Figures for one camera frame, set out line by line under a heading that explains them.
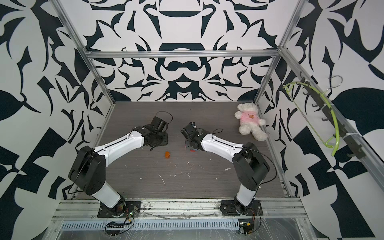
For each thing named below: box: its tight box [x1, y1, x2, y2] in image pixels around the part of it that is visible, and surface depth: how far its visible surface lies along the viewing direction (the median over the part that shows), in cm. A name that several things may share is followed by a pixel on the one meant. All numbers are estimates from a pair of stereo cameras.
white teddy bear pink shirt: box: [235, 102, 268, 142], surface depth 103 cm
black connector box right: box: [239, 222, 255, 235], surface depth 73 cm
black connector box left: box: [106, 225, 125, 236], surface depth 71 cm
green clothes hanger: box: [282, 81, 340, 157], surface depth 56 cm
